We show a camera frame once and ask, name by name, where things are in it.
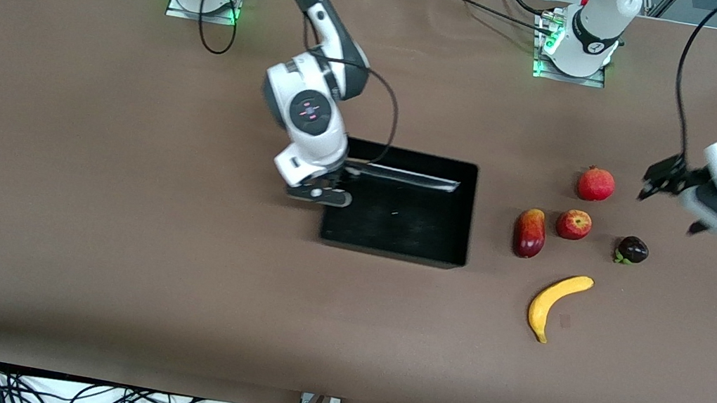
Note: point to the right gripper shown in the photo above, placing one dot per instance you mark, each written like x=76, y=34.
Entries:
x=333, y=177

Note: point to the black rectangular plastic box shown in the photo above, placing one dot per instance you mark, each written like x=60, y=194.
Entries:
x=411, y=231

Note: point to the red apple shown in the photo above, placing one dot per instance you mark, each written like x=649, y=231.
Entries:
x=574, y=224

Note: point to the yellow banana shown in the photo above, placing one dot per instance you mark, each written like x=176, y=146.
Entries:
x=546, y=304

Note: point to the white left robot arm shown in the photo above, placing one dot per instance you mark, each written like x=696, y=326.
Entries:
x=598, y=24

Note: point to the red pomegranate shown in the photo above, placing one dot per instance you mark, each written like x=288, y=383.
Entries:
x=596, y=185

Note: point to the dark purple mangosteen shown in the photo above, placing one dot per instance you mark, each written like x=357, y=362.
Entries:
x=633, y=250

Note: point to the red yellow mango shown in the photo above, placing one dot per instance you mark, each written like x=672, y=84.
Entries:
x=530, y=234

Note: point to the brown table cover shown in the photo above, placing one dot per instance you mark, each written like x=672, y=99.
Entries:
x=113, y=229

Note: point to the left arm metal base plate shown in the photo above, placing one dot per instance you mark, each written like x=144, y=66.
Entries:
x=562, y=75

